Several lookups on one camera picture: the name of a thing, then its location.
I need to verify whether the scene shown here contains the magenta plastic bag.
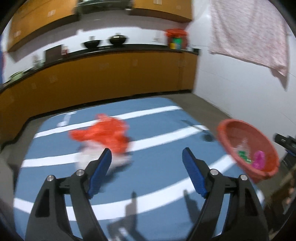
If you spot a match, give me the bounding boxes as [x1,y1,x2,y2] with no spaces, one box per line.
[251,151,265,170]

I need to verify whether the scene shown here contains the clear bubble wrap bag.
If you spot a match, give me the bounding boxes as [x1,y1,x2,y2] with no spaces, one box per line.
[235,138,250,155]

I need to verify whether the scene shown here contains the green foil wrapper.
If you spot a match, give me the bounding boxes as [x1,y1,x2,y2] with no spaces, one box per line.
[237,151,252,164]

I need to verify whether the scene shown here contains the lower wooden kitchen cabinets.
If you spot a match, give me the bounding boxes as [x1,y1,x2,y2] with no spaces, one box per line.
[1,50,198,145]

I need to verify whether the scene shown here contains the wooden kitchen cabinets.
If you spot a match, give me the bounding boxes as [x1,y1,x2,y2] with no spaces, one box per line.
[6,1,193,52]
[1,50,198,145]

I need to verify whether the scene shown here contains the upper wooden kitchen cabinets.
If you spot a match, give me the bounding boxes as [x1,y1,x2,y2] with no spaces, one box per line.
[6,1,193,52]

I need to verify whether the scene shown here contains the long clear bubble wrap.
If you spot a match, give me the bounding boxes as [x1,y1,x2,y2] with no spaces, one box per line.
[75,141,134,176]

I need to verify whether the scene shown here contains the small red plastic bag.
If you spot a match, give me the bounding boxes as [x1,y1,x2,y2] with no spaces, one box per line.
[68,114,130,154]

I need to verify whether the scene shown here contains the red plastic basket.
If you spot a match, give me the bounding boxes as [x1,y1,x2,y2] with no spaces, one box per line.
[217,119,280,183]

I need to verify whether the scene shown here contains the wooden stool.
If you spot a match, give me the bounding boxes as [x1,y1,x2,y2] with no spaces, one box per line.
[264,170,295,232]

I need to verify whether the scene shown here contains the pink floral hanging cloth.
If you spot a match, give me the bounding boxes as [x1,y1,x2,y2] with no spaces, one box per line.
[209,1,289,76]

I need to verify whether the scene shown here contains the red bottle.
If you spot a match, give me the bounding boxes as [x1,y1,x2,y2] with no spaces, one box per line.
[61,45,68,56]

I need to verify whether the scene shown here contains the black open wok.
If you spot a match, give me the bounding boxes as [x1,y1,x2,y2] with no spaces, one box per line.
[82,36,101,49]

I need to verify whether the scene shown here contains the green bowl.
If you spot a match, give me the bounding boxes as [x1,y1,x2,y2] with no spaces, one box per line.
[10,71,23,82]

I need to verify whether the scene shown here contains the black wok with lid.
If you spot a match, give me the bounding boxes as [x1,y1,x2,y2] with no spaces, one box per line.
[108,34,128,47]

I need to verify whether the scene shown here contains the red bag with boxes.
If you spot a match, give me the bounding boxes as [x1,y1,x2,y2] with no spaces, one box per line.
[165,29,188,50]

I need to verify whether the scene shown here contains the black range hood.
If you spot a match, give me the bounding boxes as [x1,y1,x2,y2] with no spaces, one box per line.
[74,0,132,14]

